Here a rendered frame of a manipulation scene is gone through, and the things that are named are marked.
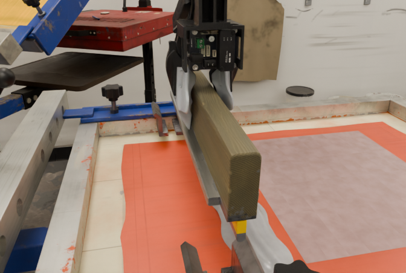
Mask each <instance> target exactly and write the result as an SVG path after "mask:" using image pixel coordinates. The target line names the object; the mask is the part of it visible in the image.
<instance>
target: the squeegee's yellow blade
mask: <svg viewBox="0 0 406 273"><path fill-rule="evenodd" d="M232 223H233V226H234V229H235V231H236V234H240V233H246V230H247V220H240V221H235V222H232Z"/></svg>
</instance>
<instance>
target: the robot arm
mask: <svg viewBox="0 0 406 273"><path fill-rule="evenodd" d="M172 21H173V32H174V33H176V37H175V41H171V40H170V41H169V50H168V52H167V56H166V73H167V76H168V79H169V83H170V86H171V89H172V92H173V96H174V99H175V102H176V106H177V108H178V112H179V115H180V117H181V120H182V121H183V123H184V124H185V126H186V127H187V129H191V128H192V113H191V109H190V108H191V105H192V103H193V100H192V96H191V92H192V88H193V87H194V85H195V81H196V75H195V73H194V71H199V70H202V69H210V71H209V77H210V81H211V83H212V84H213V87H214V90H215V91H216V92H217V94H218V95H219V96H220V98H221V99H222V101H223V102H224V103H225V105H226V106H227V108H228V109H229V110H230V111H232V110H233V109H234V100H233V96H232V91H233V90H232V83H233V80H234V78H235V76H236V73H237V70H238V68H239V69H243V45H244V30H245V26H244V25H242V24H240V23H238V22H235V21H232V20H231V19H227V0H179V1H178V3H177V6H176V9H175V12H174V14H173V17H172ZM239 37H240V58H239V56H238V55H239ZM187 65H188V66H187Z"/></svg>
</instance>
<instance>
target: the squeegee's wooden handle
mask: <svg viewBox="0 0 406 273"><path fill-rule="evenodd" d="M194 73H195V75H196V81H195V85H194V87H193V88H192V92H191V96H192V100H193V103H192V105H191V108H190V109H191V113H192V129H193V131H194V133H195V136H196V139H197V141H198V144H199V146H200V148H201V151H202V154H203V156H204V158H205V161H206V163H207V166H208V169H209V171H210V173H211V176H212V178H213V180H214V183H215V186H216V188H217V191H218V193H219V196H220V206H221V208H222V211H223V214H224V216H225V219H226V221H227V222H235V221H240V220H250V219H256V216H257V203H258V196H259V183H260V170H261V163H262V156H261V154H260V153H259V151H258V150H257V149H256V147H255V145H254V144H253V143H252V141H251V140H250V139H249V137H248V136H247V134H246V133H245V132H244V130H243V129H242V127H241V126H240V124H239V123H238V122H237V120H236V119H235V118H234V116H233V114H232V113H231V112H230V110H229V109H228V108H227V106H226V105H225V103H224V102H223V101H222V99H221V98H220V96H219V95H218V94H217V92H216V91H215V90H214V88H213V87H212V85H211V84H210V82H209V81H208V80H207V78H206V77H205V75H204V74H203V73H202V71H201V70H199V71H194Z"/></svg>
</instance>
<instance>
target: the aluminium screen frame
mask: <svg viewBox="0 0 406 273"><path fill-rule="evenodd" d="M230 112H231V113H232V114H233V116H234V118H235V119H236V120H237V122H238V123H239V124H240V125H247V124H262V123H275V122H283V121H297V120H311V119H319V118H333V117H346V116H354V115H368V114H382V113H389V114H390V115H392V116H394V117H396V118H398V119H400V120H402V121H404V122H406V100H404V99H402V98H399V97H397V96H395V95H377V96H368V97H352V98H336V99H327V100H311V101H295V102H286V103H270V104H254V105H245V106H234V109H233V110H232V111H230ZM176 118H177V116H170V117H162V119H163V120H165V122H166V126H167V130H168V131H175V130H174V127H173V124H172V119H176ZM155 132H158V128H157V125H156V117H155V118H139V119H131V120H115V121H100V122H92V123H81V121H80V123H79V127H78V129H77V133H76V137H75V140H74V144H73V146H72V150H71V154H70V156H69V160H68V164H67V167H66V170H65V174H64V177H63V180H62V184H61V186H60V190H59V194H58V197H57V201H56V204H55V207H54V211H53V214H52V217H51V221H50V224H49V227H48V231H47V234H46V237H45V241H44V244H43V247H42V251H41V254H40V257H39V261H38V264H37V268H36V272H35V273H79V270H80V262H81V258H82V250H83V242H84V238H85V230H86V222H87V218H88V210H89V202H90V198H91V190H92V182H93V177H94V170H95V162H96V157H97V150H98V142H99V138H100V137H111V136H119V135H133V134H141V133H155Z"/></svg>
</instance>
